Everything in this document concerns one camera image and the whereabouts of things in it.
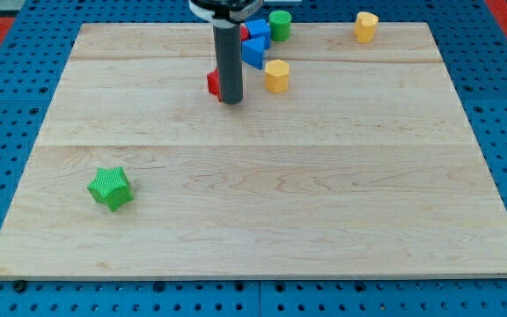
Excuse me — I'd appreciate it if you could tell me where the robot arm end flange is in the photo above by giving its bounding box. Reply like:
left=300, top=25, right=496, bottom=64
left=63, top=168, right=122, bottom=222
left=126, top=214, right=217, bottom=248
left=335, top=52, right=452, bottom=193
left=188, top=0, right=263, bottom=23

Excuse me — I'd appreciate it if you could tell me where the yellow hexagon block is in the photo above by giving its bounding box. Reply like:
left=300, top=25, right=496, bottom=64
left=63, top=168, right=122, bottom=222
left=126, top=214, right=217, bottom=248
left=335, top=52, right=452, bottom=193
left=265, top=59, right=290, bottom=93

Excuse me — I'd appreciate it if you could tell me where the red star block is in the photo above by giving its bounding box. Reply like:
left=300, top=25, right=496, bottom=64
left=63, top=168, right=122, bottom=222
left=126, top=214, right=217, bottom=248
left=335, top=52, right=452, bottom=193
left=206, top=68, right=222, bottom=102

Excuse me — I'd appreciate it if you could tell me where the green star block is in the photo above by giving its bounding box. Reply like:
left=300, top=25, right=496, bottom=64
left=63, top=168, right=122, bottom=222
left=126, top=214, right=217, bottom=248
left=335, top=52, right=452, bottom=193
left=87, top=166, right=134, bottom=212

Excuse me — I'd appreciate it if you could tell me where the blue triangle block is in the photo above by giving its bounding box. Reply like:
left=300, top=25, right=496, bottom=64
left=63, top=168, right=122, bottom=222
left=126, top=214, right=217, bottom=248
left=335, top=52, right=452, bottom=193
left=241, top=37, right=265, bottom=70

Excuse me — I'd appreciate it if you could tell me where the wooden board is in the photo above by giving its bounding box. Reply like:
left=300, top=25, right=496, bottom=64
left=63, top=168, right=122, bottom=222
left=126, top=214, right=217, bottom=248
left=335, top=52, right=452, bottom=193
left=0, top=23, right=507, bottom=281

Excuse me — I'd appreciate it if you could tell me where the red block behind tool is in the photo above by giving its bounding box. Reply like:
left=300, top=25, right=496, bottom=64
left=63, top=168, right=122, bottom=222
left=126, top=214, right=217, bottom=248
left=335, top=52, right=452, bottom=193
left=240, top=25, right=250, bottom=41

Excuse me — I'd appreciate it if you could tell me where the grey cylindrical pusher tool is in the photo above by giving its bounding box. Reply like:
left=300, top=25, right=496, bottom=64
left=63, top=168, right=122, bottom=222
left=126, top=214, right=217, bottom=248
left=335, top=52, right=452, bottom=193
left=213, top=19, right=243, bottom=105

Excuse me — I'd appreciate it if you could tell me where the blue cube block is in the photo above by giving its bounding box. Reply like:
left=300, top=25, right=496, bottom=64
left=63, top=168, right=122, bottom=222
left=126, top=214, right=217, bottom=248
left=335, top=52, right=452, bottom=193
left=246, top=19, right=271, bottom=49

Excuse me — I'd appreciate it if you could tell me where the green cylinder block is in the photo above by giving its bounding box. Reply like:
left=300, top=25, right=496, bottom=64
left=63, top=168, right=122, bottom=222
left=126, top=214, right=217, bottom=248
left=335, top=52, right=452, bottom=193
left=268, top=10, right=292, bottom=41

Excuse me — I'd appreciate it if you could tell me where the yellow heart block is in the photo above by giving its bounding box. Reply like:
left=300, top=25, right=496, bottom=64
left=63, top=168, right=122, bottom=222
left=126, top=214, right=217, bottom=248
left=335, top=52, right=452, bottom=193
left=354, top=11, right=379, bottom=44

